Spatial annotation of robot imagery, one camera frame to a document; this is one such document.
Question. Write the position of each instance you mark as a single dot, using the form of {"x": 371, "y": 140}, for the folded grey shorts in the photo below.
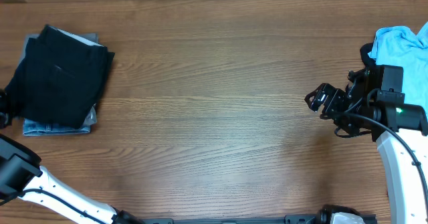
{"x": 88, "y": 39}

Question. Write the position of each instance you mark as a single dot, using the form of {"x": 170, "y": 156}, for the black garment under shirt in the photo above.
{"x": 366, "y": 59}

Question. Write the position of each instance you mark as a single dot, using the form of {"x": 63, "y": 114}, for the light blue shirt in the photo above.
{"x": 399, "y": 46}

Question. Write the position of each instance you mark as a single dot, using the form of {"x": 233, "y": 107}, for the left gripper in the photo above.
{"x": 5, "y": 110}

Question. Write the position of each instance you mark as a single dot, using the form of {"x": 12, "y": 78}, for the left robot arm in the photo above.
{"x": 22, "y": 177}

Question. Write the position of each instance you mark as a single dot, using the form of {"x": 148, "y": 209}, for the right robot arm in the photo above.
{"x": 373, "y": 103}

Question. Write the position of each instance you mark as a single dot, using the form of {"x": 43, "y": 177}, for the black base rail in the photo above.
{"x": 324, "y": 215}

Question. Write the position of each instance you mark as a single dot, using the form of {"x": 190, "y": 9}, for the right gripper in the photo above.
{"x": 336, "y": 101}

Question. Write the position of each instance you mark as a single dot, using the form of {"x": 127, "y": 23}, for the black shorts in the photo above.
{"x": 59, "y": 80}

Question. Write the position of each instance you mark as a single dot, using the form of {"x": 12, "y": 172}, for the folded blue jeans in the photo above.
{"x": 32, "y": 128}

